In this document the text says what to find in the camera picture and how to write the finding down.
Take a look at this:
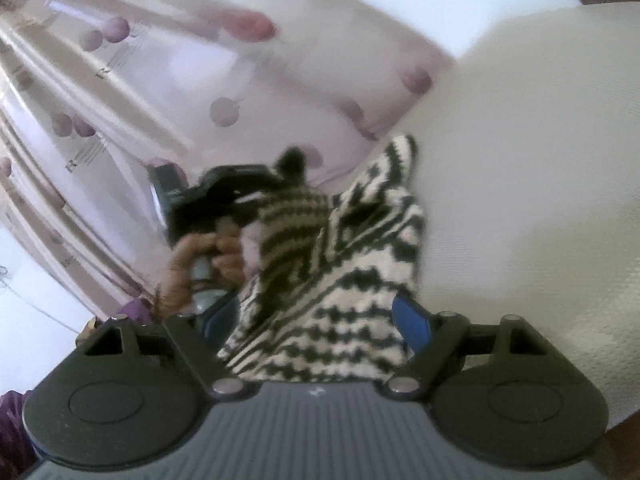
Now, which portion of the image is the person's left hand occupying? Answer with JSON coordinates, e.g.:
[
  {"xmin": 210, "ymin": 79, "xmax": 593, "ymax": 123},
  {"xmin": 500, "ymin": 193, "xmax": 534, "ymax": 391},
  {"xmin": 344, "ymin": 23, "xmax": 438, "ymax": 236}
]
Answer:
[{"xmin": 153, "ymin": 217, "xmax": 246, "ymax": 320}]

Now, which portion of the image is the pink floral curtain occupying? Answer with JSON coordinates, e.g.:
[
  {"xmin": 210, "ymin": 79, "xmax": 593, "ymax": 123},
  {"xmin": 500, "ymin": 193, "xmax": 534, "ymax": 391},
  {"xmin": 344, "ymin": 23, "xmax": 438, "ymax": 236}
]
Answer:
[{"xmin": 1, "ymin": 0, "xmax": 451, "ymax": 316}]

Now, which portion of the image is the cream textured mattress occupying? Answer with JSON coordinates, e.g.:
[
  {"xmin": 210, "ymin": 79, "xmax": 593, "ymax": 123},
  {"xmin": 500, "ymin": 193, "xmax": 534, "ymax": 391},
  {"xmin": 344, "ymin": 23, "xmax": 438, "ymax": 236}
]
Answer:
[{"xmin": 319, "ymin": 0, "xmax": 640, "ymax": 430}]

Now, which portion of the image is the black white striped knit sweater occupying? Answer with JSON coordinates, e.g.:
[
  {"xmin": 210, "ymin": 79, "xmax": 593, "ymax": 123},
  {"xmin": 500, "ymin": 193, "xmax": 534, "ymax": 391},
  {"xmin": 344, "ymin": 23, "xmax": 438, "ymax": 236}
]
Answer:
[{"xmin": 218, "ymin": 134, "xmax": 425, "ymax": 382}]

